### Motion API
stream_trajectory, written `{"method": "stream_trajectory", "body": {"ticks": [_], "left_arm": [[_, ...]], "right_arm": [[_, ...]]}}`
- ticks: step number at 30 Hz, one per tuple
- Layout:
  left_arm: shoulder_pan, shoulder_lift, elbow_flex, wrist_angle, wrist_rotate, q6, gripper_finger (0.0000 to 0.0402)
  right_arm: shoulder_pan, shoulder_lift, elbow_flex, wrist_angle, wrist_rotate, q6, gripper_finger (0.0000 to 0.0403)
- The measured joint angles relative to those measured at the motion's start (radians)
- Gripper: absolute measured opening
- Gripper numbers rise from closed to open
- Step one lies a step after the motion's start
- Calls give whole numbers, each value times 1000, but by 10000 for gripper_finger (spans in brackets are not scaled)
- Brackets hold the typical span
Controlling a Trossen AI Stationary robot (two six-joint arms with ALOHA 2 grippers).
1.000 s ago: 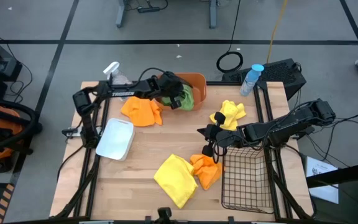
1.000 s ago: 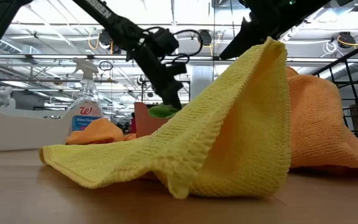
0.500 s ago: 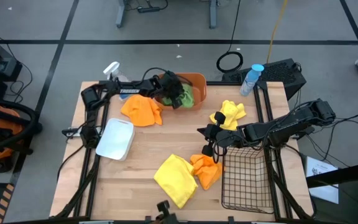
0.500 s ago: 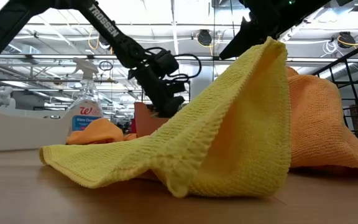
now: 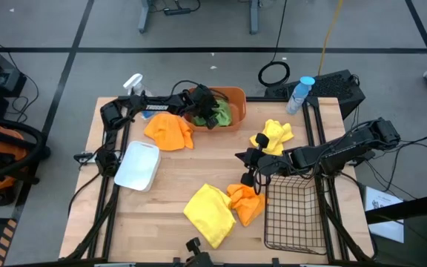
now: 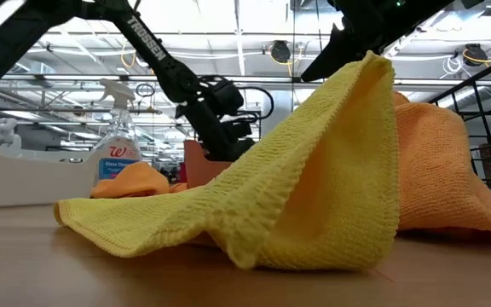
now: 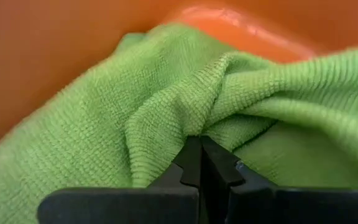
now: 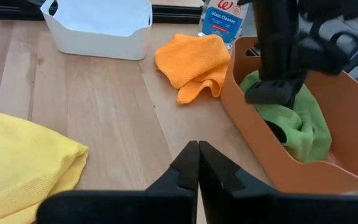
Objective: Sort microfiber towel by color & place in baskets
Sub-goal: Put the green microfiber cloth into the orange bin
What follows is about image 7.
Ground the green microfiber towel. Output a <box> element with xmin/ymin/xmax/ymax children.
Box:
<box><xmin>0</xmin><ymin>23</ymin><xmax>358</xmax><ymax>224</ymax></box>

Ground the orange plastic basket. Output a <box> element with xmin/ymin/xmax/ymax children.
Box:
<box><xmin>0</xmin><ymin>0</ymin><xmax>358</xmax><ymax>158</ymax></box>

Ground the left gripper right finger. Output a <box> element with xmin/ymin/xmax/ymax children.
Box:
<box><xmin>200</xmin><ymin>136</ymin><xmax>358</xmax><ymax>224</ymax></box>

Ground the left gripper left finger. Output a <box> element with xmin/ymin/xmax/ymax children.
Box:
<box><xmin>37</xmin><ymin>136</ymin><xmax>203</xmax><ymax>224</ymax></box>

